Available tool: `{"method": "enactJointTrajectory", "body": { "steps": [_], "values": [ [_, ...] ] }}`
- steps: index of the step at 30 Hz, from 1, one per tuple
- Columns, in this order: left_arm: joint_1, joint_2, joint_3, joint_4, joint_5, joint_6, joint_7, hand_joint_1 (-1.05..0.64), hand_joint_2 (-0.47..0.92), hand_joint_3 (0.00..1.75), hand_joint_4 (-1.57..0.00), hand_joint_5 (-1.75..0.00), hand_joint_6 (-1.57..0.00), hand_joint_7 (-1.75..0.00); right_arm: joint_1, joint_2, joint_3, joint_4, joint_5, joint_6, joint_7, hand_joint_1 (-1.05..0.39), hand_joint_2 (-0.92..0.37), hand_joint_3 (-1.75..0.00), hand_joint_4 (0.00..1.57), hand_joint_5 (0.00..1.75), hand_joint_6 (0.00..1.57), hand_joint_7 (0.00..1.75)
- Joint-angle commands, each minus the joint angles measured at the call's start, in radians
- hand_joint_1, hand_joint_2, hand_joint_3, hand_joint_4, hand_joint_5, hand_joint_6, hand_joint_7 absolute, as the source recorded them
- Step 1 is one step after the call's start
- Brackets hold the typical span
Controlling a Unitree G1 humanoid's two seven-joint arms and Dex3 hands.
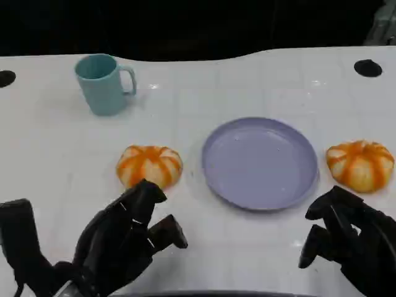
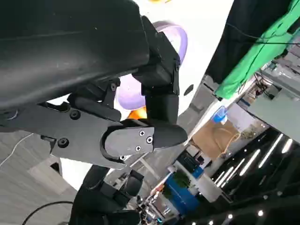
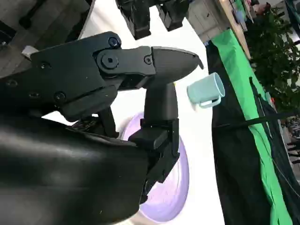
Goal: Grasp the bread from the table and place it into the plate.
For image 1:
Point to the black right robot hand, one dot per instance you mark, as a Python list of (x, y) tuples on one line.
[(365, 244)]

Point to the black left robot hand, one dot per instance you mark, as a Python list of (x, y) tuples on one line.
[(108, 235)]

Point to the orange white toy bread roll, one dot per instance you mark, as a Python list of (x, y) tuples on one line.
[(145, 162), (360, 168)]

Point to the lilac plate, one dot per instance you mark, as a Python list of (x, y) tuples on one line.
[(260, 167)]

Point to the pale green mug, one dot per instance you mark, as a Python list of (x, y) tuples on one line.
[(103, 92)]

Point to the grey background machine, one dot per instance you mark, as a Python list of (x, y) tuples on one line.
[(382, 28)]

